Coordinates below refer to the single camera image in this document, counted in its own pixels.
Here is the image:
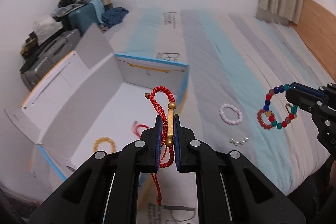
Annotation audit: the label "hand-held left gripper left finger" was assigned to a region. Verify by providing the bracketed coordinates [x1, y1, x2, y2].
[29, 115, 166, 224]

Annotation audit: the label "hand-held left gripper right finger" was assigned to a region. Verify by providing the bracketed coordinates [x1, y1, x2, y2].
[173, 114, 306, 224]

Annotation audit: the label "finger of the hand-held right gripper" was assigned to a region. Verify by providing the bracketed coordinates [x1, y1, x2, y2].
[289, 82, 336, 107]
[285, 88, 336, 160]

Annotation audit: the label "red braided bracelet gold bar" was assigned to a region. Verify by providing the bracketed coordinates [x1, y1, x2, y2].
[144, 86, 177, 206]

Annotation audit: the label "multicolour bead bracelet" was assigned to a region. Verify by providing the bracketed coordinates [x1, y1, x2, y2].
[264, 84, 299, 129]

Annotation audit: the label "white cardboard box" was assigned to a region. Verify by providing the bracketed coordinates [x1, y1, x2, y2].
[4, 23, 190, 214]

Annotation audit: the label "small pearl beads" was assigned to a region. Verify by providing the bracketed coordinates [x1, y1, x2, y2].
[229, 137, 249, 146]

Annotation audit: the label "striped bed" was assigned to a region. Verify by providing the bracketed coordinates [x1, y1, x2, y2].
[104, 7, 336, 197]

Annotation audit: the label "dark blue clothes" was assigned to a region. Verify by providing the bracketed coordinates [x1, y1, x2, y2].
[101, 7, 129, 29]

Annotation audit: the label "grey suitcase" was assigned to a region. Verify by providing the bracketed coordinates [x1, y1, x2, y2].
[20, 28, 81, 90]

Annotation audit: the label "light blue towel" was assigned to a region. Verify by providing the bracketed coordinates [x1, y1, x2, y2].
[88, 0, 106, 25]

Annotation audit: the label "teal suitcase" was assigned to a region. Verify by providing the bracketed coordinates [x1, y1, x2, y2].
[62, 2, 104, 36]

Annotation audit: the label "white bag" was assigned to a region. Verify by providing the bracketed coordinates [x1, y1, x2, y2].
[33, 15, 63, 43]

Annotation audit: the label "pile of dark clothes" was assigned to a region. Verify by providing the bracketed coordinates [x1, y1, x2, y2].
[56, 0, 91, 16]

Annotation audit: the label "thin brown bracelet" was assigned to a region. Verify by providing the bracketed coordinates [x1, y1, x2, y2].
[286, 103, 297, 119]

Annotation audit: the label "red cord bracelet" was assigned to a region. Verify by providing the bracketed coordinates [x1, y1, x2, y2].
[132, 121, 151, 136]

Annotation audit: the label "red bead bracelet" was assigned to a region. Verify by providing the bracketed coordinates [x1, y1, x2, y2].
[257, 109, 276, 130]

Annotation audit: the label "white bead bracelet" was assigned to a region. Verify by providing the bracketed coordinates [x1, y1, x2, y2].
[219, 104, 242, 125]

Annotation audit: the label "yellow bead bracelet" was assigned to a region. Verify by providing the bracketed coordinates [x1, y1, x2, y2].
[93, 137, 116, 155]

